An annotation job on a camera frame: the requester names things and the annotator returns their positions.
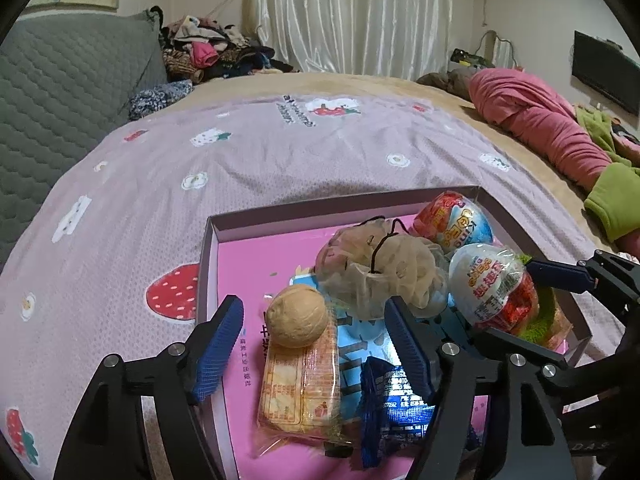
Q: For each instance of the green fleece blanket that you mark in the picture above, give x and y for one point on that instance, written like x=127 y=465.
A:
x=612 y=200

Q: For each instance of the grey-brown cloth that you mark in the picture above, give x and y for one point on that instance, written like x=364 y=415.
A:
x=442 y=82

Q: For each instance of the walnut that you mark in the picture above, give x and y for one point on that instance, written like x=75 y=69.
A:
x=296 y=317

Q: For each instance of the grey quilted headboard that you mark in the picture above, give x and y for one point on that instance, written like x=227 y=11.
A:
x=60 y=110

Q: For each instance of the dark bag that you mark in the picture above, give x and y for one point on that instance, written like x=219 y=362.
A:
x=470 y=59

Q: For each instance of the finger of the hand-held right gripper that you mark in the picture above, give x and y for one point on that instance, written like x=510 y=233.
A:
x=560 y=275
x=575 y=365

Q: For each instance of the beige bed sheet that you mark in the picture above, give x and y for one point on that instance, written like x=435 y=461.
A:
x=390 y=85

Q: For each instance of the pile of clothes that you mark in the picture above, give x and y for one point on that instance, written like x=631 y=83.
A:
x=215 y=52

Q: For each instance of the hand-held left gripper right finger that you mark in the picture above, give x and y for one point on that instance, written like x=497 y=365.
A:
x=407 y=350

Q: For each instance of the green hair scrunchie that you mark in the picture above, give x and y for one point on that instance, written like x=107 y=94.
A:
x=542 y=312

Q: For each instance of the pink shallow box tray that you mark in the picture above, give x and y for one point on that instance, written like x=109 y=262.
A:
x=207 y=270

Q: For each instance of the yellow wafer packet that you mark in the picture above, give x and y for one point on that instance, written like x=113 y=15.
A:
x=559 y=332
x=300 y=390

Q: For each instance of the pink book with blue label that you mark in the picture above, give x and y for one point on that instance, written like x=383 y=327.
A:
x=245 y=280

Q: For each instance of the dark patterned cloth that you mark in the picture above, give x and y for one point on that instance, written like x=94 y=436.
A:
x=160 y=100

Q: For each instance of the red and white toy egg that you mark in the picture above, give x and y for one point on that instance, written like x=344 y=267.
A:
x=492 y=287

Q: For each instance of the pink fleece blanket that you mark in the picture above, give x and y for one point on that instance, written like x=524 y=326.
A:
x=540 y=120

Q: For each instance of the white-framed mirror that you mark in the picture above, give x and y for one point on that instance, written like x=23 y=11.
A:
x=500 y=47

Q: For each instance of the blue biscuit packet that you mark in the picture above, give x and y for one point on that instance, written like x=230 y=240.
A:
x=395 y=410

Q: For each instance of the black television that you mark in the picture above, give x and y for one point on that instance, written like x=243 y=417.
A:
x=605 y=72

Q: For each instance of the beige mesh bath sponge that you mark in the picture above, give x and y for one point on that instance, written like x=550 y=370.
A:
x=400 y=270

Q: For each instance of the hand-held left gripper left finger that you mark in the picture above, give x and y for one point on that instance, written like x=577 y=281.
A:
x=217 y=355

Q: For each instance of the blue and orange toy egg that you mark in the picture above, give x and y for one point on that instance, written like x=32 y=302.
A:
x=452 y=222

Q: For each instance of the white curtain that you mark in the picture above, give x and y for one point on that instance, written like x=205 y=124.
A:
x=350 y=15

